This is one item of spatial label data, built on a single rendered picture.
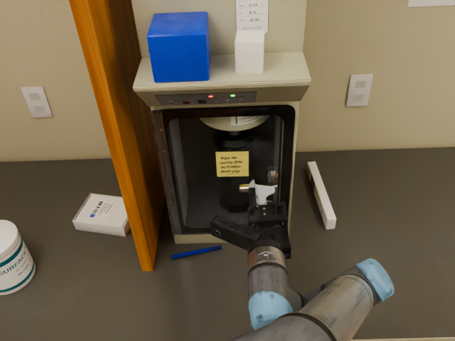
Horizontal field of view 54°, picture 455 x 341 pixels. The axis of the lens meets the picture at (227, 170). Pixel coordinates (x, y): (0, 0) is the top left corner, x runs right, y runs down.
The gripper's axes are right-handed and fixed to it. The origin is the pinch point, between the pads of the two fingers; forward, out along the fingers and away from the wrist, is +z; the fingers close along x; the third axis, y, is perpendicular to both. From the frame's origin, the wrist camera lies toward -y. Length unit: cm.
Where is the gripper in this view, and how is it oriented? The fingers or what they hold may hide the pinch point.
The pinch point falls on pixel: (250, 187)
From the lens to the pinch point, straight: 103.6
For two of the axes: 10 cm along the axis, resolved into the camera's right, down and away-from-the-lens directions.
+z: -0.1, -6.5, 7.6
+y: 10.0, -0.7, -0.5
